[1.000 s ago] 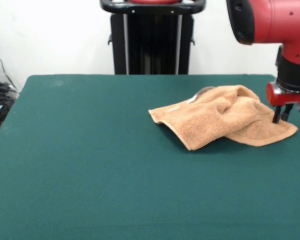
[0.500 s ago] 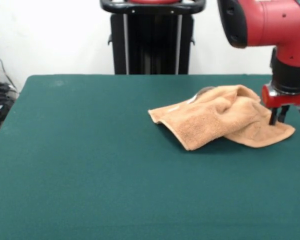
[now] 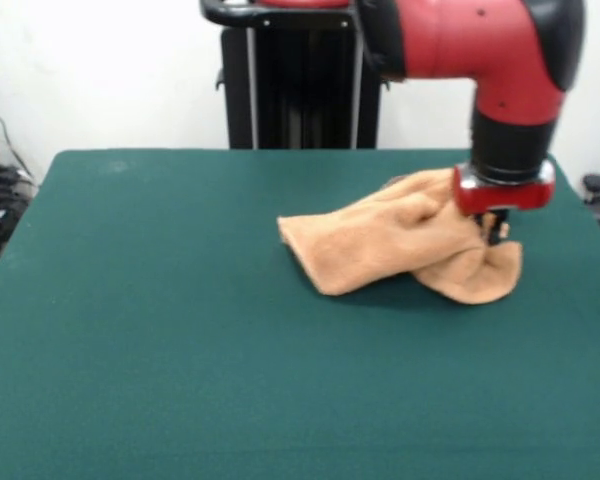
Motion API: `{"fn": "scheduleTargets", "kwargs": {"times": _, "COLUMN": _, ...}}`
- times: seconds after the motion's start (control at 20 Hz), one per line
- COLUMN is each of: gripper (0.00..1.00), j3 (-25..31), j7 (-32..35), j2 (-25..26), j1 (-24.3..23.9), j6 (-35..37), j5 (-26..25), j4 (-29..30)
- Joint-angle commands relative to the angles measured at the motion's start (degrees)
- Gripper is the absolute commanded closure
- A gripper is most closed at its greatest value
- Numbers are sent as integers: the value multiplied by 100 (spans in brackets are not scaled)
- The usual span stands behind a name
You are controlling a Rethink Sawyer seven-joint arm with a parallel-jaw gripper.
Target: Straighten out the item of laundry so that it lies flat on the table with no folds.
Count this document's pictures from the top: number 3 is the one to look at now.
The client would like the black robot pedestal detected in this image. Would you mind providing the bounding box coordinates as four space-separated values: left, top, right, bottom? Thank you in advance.
198 0 391 150

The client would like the grey cable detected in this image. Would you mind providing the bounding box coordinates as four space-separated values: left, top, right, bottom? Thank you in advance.
0 92 34 179

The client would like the tan terry towel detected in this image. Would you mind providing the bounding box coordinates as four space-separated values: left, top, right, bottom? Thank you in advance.
277 168 524 305

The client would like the black cable bundle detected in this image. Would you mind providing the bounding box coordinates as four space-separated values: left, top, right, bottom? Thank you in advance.
0 163 39 221

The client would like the dark green table cloth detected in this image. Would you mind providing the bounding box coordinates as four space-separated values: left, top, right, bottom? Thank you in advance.
0 148 600 480

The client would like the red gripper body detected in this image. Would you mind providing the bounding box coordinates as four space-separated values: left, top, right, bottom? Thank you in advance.
452 159 557 217

